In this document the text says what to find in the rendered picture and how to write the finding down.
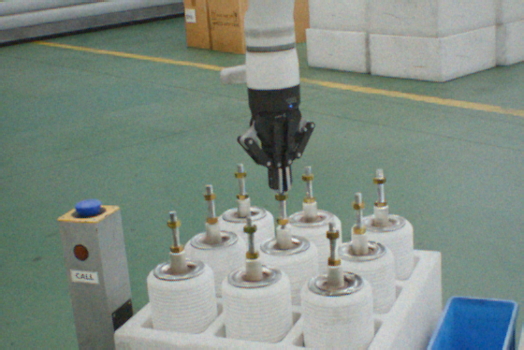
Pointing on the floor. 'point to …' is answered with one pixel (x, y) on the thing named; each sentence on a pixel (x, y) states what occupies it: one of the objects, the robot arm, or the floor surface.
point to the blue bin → (476, 325)
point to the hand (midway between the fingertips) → (280, 178)
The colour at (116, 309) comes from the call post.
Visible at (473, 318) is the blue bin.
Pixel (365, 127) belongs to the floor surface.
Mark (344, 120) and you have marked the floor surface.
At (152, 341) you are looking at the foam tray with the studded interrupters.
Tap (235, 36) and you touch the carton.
